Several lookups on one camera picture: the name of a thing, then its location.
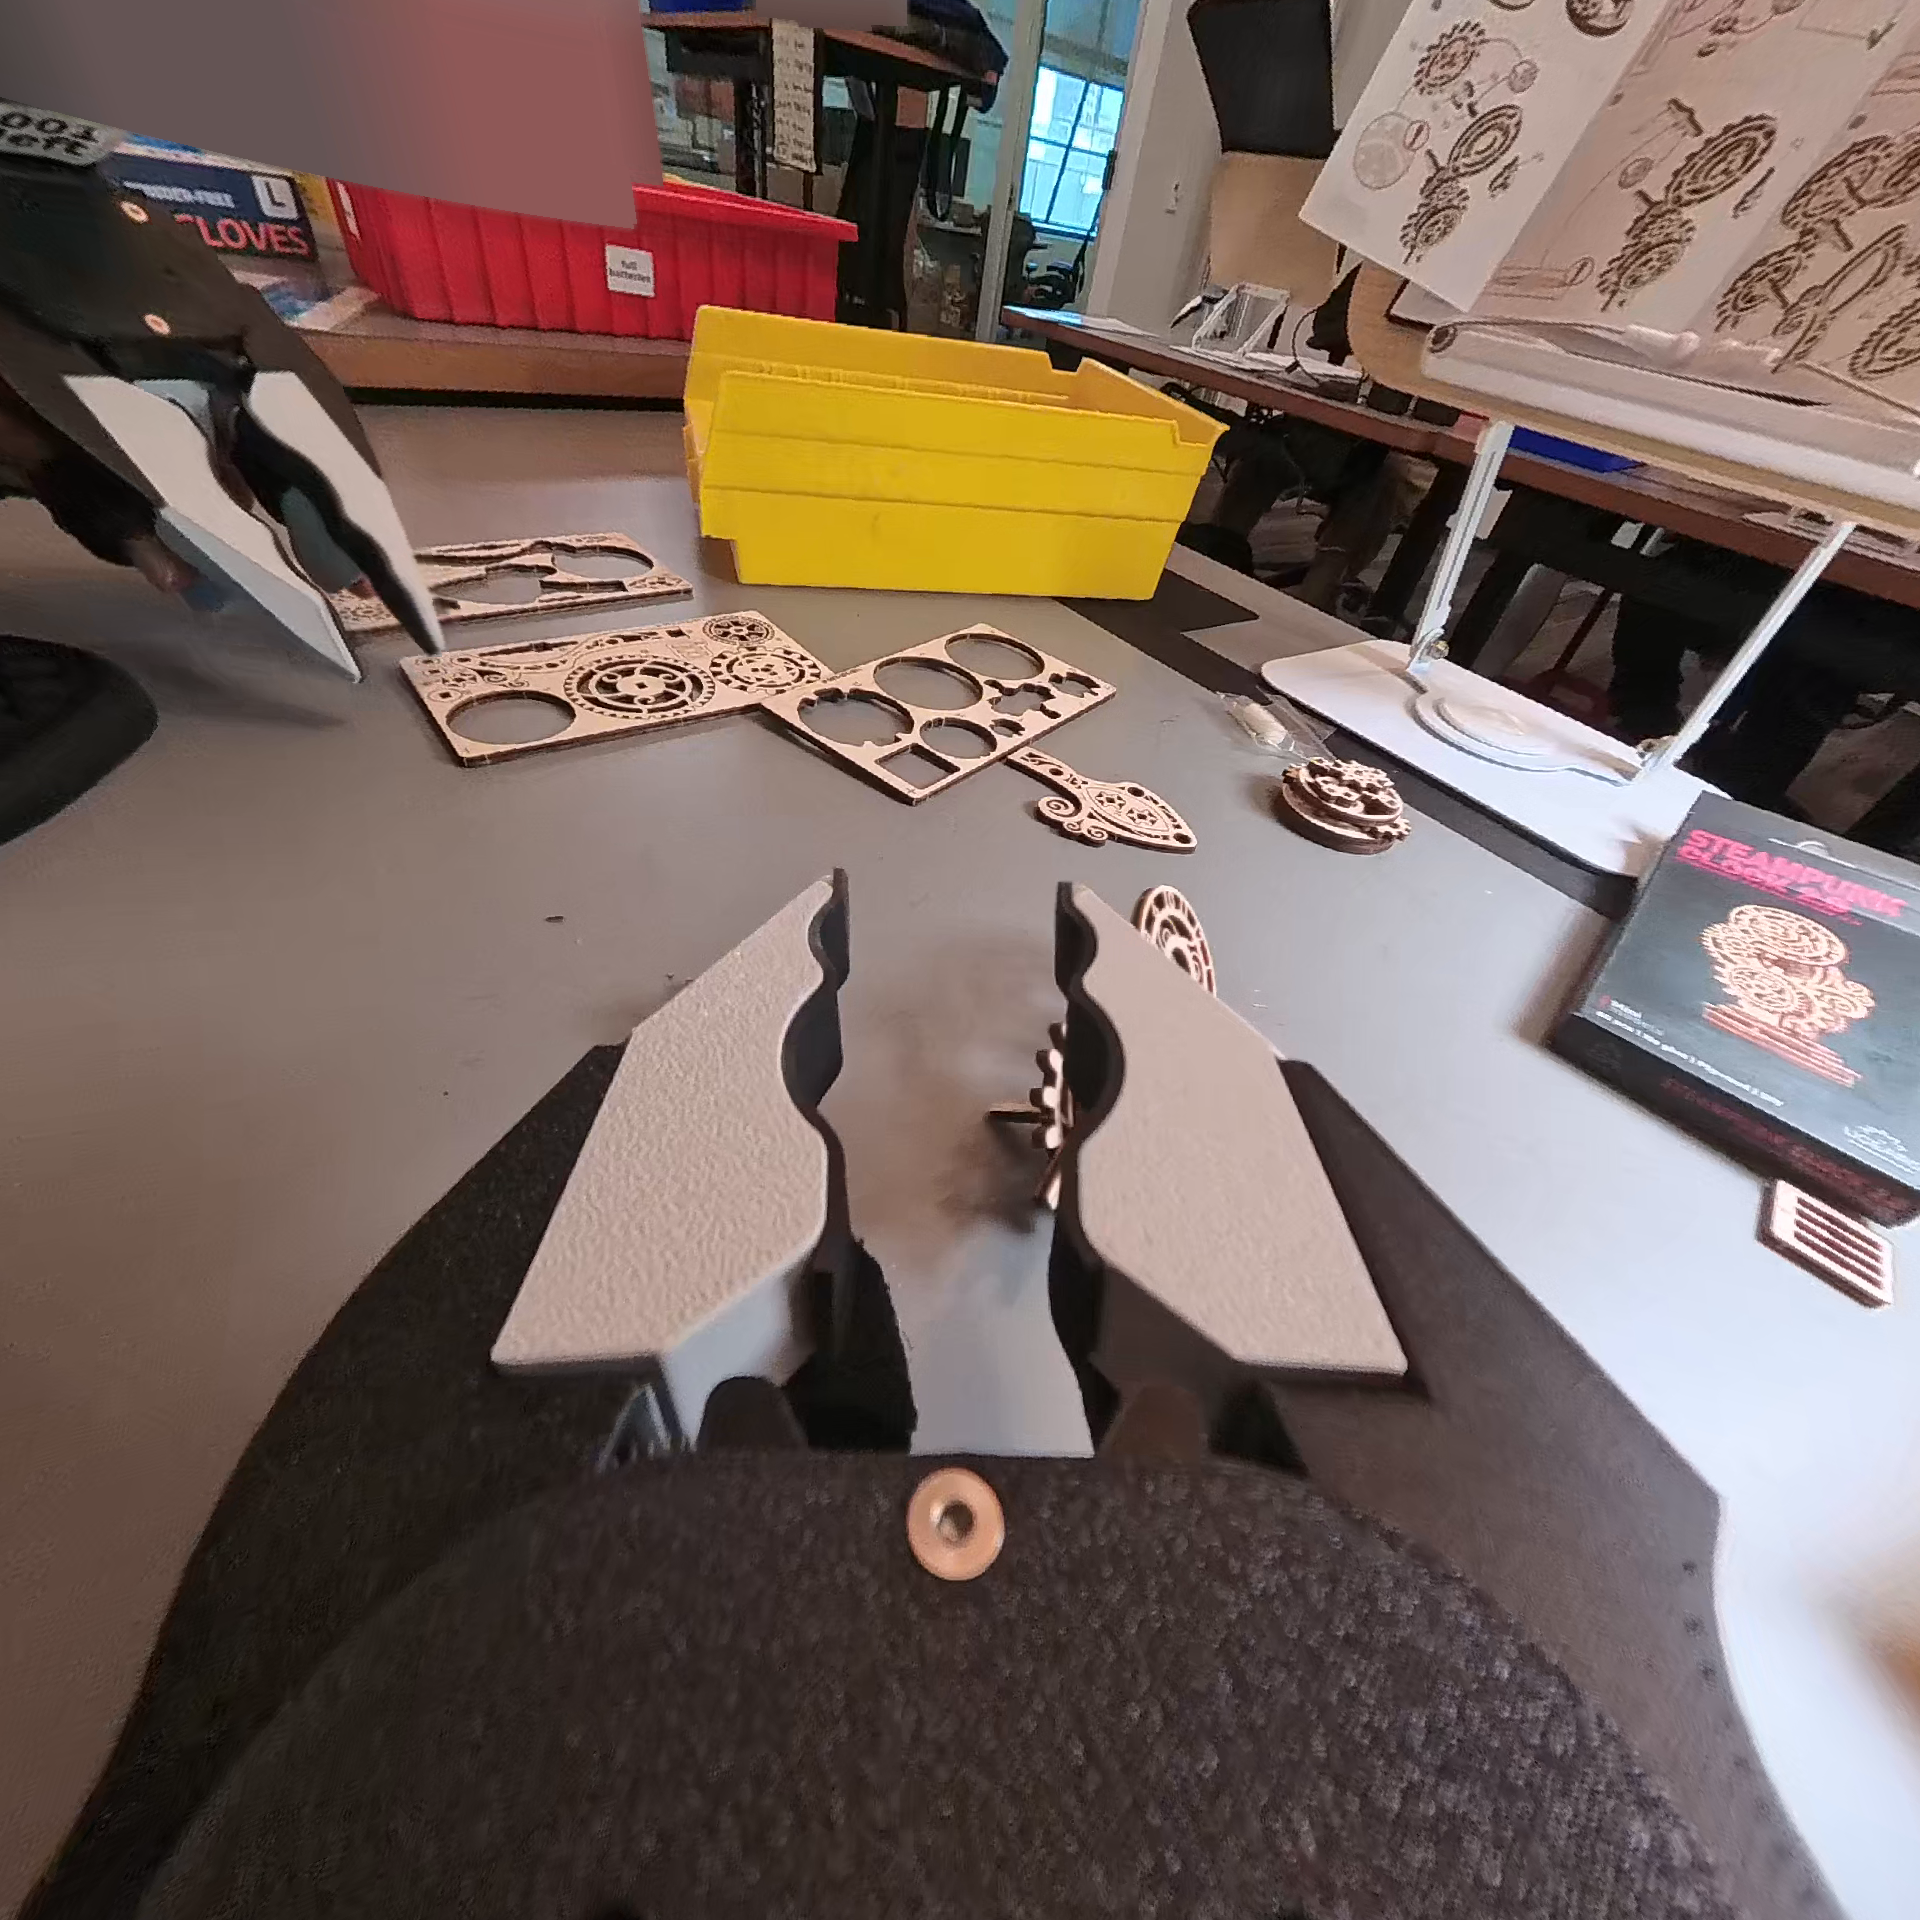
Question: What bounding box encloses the clear acrylic holder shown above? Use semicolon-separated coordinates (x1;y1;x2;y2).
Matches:
1172;282;1295;367

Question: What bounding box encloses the wooden puzzle sheet with cutouts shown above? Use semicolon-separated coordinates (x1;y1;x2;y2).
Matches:
323;537;694;635

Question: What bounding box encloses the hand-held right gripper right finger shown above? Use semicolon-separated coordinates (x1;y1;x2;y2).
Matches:
1054;883;1412;1449

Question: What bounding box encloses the blue glove box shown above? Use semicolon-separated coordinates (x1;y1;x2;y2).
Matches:
96;136;328;270

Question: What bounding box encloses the small wooden grille piece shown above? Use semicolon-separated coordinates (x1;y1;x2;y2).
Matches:
1757;1177;1900;1311

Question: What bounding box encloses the wooden puzzle sheet with gears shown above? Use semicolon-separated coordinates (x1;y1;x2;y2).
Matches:
400;612;837;771

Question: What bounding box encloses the grey desk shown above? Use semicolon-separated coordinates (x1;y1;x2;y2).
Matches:
0;399;1920;1920

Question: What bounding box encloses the round wooden gear stack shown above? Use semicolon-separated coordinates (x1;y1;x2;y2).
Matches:
1275;754;1414;858

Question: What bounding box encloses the wooden gear and dial assembly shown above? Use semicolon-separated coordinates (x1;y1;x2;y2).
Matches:
982;883;1221;1216

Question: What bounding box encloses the wooden puzzle frame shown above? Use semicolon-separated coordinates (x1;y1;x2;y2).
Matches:
761;625;1119;806

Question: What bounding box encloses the black and tan panel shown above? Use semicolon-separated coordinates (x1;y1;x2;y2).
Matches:
1183;0;1353;310

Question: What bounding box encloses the instruction booklet on stand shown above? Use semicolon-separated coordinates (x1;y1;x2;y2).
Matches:
1260;0;1920;880

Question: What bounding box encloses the blue plastic bin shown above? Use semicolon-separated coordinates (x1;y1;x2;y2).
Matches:
1507;428;1653;480

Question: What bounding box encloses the person's left hand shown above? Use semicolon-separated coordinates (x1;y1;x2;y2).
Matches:
0;411;203;601

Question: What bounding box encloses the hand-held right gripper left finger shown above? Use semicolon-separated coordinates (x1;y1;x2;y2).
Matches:
492;871;849;1449

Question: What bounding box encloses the small clear plastic bag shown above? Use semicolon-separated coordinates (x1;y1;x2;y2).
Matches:
1215;690;1336;754

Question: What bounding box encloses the red plastic bin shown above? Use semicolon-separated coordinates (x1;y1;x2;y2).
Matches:
326;182;859;338

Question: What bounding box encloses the black puzzle box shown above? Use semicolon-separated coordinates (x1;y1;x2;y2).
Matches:
1544;792;1920;1233

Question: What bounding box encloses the puzzle instruction booklet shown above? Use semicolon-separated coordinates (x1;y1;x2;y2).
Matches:
1295;0;1920;415

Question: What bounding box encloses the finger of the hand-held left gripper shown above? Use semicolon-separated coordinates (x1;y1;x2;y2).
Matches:
244;369;448;657
64;375;365;688

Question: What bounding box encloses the slotted yellow plastic bin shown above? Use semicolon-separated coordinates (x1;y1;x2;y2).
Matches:
681;305;1230;590

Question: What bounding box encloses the ornate wooden leaf piece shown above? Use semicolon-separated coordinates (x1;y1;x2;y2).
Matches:
1006;746;1201;858

